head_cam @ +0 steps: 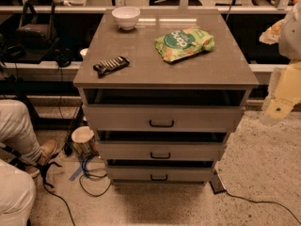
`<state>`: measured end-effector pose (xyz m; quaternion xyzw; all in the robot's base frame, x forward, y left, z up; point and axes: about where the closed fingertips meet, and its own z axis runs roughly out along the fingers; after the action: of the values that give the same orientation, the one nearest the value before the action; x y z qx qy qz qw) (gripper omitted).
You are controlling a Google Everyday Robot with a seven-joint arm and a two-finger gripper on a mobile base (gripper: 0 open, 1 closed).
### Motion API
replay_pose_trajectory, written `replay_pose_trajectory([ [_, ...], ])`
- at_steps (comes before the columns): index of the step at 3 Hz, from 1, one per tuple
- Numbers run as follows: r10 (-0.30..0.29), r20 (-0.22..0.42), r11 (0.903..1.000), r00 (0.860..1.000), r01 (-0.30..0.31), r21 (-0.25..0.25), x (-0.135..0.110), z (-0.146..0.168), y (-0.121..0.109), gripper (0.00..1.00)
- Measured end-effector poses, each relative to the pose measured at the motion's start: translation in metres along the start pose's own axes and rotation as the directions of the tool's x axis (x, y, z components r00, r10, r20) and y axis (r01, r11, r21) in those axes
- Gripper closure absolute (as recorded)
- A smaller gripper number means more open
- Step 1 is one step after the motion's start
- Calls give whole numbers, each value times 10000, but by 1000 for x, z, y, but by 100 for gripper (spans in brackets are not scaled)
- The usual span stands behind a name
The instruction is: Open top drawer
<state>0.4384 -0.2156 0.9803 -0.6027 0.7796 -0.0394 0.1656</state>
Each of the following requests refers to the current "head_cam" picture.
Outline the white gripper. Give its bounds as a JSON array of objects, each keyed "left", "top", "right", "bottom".
[{"left": 261, "top": 67, "right": 301, "bottom": 125}]

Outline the grey top drawer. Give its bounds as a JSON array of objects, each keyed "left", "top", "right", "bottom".
[{"left": 83, "top": 105, "right": 245, "bottom": 132}]

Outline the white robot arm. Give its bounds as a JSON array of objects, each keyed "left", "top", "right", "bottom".
[{"left": 259, "top": 1, "right": 301, "bottom": 124}]

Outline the grey drawer cabinet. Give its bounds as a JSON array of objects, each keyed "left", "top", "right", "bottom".
[{"left": 72, "top": 8, "right": 260, "bottom": 186}]

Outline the grey bottom drawer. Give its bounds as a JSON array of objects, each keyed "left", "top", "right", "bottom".
[{"left": 105, "top": 159, "right": 214, "bottom": 183}]

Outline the black floor power box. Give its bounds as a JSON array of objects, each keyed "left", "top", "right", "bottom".
[{"left": 210, "top": 171, "right": 227, "bottom": 194}]

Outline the green snack bag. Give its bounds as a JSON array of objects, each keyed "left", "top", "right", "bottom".
[{"left": 154, "top": 28, "right": 214, "bottom": 63}]

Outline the white ceramic bowl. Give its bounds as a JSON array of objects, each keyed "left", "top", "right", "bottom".
[{"left": 112, "top": 7, "right": 140, "bottom": 30}]

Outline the black candy bar wrapper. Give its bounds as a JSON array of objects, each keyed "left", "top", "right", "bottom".
[{"left": 93, "top": 56, "right": 130, "bottom": 77}]

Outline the small white cup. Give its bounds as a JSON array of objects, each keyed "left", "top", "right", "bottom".
[{"left": 80, "top": 48, "right": 88, "bottom": 59}]

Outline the tan shoe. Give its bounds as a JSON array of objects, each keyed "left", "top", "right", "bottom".
[{"left": 27, "top": 139, "right": 57, "bottom": 165}]

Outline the black bag on shelf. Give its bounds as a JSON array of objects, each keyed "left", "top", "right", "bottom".
[{"left": 15, "top": 0, "right": 56, "bottom": 49}]

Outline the person's leg in light trousers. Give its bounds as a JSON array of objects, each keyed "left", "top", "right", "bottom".
[{"left": 0, "top": 100, "right": 41, "bottom": 161}]

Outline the person's near knee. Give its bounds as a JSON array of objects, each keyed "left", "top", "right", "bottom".
[{"left": 0, "top": 160, "right": 36, "bottom": 226}]

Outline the black floor cable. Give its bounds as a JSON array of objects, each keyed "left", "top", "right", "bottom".
[{"left": 224, "top": 190, "right": 301, "bottom": 226}]

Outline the black coiled cable left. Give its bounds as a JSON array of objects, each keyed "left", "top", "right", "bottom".
[{"left": 78, "top": 153, "right": 113, "bottom": 198}]

